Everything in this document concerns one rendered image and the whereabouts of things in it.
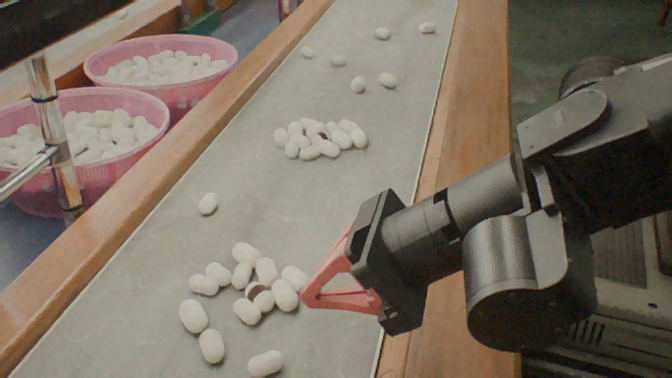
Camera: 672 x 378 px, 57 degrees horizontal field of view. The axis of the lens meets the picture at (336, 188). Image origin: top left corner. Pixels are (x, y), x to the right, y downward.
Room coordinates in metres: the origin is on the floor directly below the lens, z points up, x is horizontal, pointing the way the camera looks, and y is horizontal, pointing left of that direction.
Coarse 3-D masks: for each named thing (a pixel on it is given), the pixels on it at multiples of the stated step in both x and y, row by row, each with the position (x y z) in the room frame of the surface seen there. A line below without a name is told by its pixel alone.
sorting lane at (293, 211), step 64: (384, 0) 1.60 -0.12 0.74; (448, 0) 1.60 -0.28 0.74; (320, 64) 1.13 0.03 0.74; (384, 64) 1.13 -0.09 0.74; (256, 128) 0.85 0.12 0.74; (384, 128) 0.85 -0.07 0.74; (192, 192) 0.66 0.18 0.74; (256, 192) 0.67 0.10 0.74; (320, 192) 0.67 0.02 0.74; (128, 256) 0.53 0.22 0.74; (192, 256) 0.53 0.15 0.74; (320, 256) 0.54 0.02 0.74; (64, 320) 0.43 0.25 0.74; (128, 320) 0.43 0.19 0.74; (320, 320) 0.44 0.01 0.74
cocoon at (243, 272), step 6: (240, 264) 0.50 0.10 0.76; (246, 264) 0.50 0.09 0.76; (240, 270) 0.49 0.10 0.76; (246, 270) 0.49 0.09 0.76; (234, 276) 0.48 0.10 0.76; (240, 276) 0.48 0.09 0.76; (246, 276) 0.48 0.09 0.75; (234, 282) 0.48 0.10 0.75; (240, 282) 0.48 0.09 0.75; (246, 282) 0.48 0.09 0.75; (240, 288) 0.48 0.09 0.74
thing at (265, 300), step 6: (258, 282) 0.47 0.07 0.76; (246, 294) 0.46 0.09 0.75; (258, 294) 0.45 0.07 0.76; (264, 294) 0.45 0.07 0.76; (270, 294) 0.45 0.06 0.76; (258, 300) 0.45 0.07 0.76; (264, 300) 0.44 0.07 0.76; (270, 300) 0.45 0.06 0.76; (258, 306) 0.44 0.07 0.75; (264, 306) 0.44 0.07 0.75; (270, 306) 0.44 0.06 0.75; (264, 312) 0.44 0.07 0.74
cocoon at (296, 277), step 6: (288, 270) 0.49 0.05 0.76; (294, 270) 0.49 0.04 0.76; (300, 270) 0.49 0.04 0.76; (282, 276) 0.49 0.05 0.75; (288, 276) 0.48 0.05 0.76; (294, 276) 0.48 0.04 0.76; (300, 276) 0.48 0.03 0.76; (306, 276) 0.48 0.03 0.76; (294, 282) 0.47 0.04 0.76; (300, 282) 0.47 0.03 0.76; (306, 282) 0.47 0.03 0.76; (294, 288) 0.47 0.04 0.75; (300, 288) 0.47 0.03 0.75
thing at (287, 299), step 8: (280, 280) 0.47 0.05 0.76; (272, 288) 0.46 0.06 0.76; (280, 288) 0.46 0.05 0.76; (288, 288) 0.46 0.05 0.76; (280, 296) 0.45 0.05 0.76; (288, 296) 0.45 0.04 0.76; (296, 296) 0.45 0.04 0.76; (280, 304) 0.45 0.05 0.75; (288, 304) 0.44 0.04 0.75; (296, 304) 0.45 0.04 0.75
